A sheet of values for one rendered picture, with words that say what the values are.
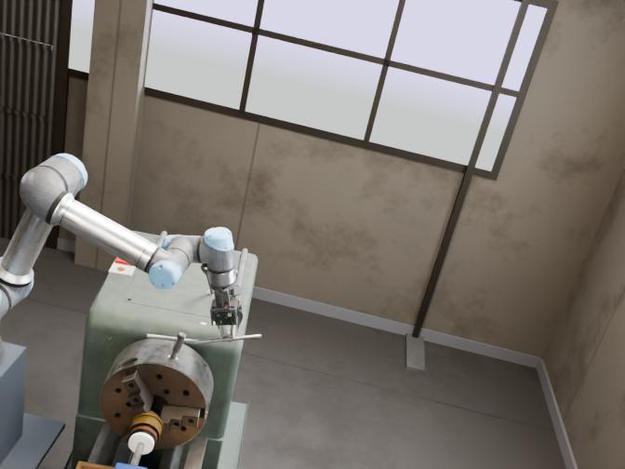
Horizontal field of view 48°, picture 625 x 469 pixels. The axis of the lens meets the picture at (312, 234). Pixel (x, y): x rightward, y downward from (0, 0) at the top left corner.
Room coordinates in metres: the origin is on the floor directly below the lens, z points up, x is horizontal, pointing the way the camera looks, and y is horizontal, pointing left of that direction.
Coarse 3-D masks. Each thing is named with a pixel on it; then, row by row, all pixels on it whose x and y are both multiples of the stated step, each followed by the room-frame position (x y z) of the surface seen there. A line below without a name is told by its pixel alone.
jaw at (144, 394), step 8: (136, 360) 1.63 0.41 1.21; (128, 368) 1.60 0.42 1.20; (136, 368) 1.60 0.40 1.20; (128, 376) 1.58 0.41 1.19; (136, 376) 1.58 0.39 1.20; (128, 384) 1.56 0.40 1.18; (136, 384) 1.56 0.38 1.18; (144, 384) 1.59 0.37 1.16; (128, 392) 1.56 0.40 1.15; (136, 392) 1.56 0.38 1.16; (144, 392) 1.57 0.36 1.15; (128, 400) 1.54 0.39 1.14; (136, 400) 1.55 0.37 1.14; (144, 400) 1.55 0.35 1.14; (152, 400) 1.59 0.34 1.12; (136, 408) 1.53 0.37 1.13; (144, 408) 1.53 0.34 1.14
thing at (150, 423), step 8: (136, 416) 1.52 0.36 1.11; (144, 416) 1.52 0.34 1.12; (152, 416) 1.52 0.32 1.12; (136, 424) 1.49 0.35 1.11; (144, 424) 1.49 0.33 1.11; (152, 424) 1.49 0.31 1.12; (160, 424) 1.52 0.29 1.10; (136, 432) 1.46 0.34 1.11; (144, 432) 1.46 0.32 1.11; (152, 432) 1.47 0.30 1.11; (160, 432) 1.51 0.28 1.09; (128, 440) 1.46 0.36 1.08
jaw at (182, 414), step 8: (168, 408) 1.59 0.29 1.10; (176, 408) 1.60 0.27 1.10; (184, 408) 1.61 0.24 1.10; (192, 408) 1.61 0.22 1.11; (200, 408) 1.62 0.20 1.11; (160, 416) 1.55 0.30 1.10; (168, 416) 1.56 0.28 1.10; (176, 416) 1.56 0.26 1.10; (184, 416) 1.57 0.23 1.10; (192, 416) 1.58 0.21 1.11; (200, 416) 1.62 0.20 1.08; (168, 424) 1.53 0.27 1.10; (176, 424) 1.56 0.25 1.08; (184, 424) 1.57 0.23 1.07; (192, 424) 1.58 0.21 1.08; (168, 432) 1.53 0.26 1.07
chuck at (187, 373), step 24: (120, 360) 1.65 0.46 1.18; (144, 360) 1.61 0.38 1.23; (168, 360) 1.63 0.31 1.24; (192, 360) 1.68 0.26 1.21; (120, 384) 1.60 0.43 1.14; (168, 384) 1.61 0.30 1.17; (192, 384) 1.61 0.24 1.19; (120, 408) 1.60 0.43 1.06; (120, 432) 1.60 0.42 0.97; (192, 432) 1.62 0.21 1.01
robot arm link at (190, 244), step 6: (180, 234) 1.74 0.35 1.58; (168, 240) 1.70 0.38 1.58; (174, 240) 1.70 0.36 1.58; (180, 240) 1.69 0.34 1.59; (186, 240) 1.70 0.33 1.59; (192, 240) 1.70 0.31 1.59; (198, 240) 1.70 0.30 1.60; (162, 246) 1.69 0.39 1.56; (168, 246) 1.69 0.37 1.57; (174, 246) 1.65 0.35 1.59; (180, 246) 1.66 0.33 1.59; (186, 246) 1.67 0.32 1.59; (192, 246) 1.68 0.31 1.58; (198, 246) 1.68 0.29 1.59; (186, 252) 1.64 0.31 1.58; (192, 252) 1.67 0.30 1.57; (198, 252) 1.68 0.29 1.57; (192, 258) 1.66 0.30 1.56; (198, 258) 1.68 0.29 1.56
